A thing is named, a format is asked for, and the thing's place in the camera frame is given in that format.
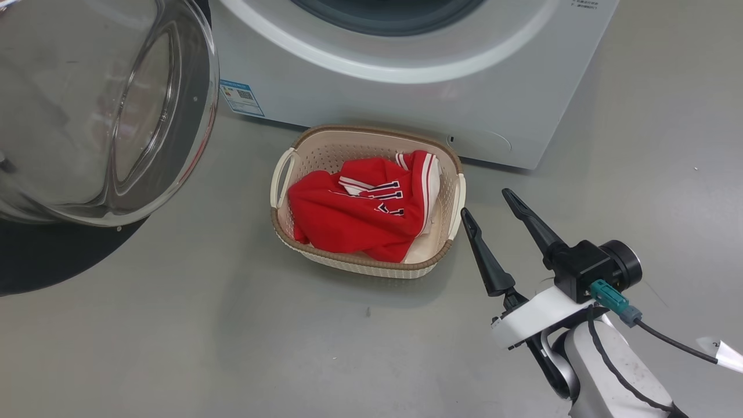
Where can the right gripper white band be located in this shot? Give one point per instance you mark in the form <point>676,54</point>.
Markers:
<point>540,316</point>

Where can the red garment striped trim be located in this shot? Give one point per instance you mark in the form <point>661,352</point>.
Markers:
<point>400,174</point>

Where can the red jersey number 23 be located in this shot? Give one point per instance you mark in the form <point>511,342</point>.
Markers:
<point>336,223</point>

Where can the round glass washing machine door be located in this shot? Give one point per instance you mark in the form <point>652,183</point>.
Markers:
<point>87,116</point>

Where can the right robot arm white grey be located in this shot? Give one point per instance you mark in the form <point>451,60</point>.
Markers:
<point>603,377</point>

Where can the white washing machine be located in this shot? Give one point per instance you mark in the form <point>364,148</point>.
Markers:
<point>406,93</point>

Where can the cream laundry basket brown rim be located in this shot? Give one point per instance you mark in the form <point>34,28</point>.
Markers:
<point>325,151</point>

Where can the grey rubber door gasket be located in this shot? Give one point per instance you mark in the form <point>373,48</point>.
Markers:
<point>389,20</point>

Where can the printed text label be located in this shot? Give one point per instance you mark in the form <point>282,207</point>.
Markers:
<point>587,3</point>

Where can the blue energy label sticker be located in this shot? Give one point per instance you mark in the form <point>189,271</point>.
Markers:
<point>242,98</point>

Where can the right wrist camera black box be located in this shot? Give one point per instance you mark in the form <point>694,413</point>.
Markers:
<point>586,267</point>

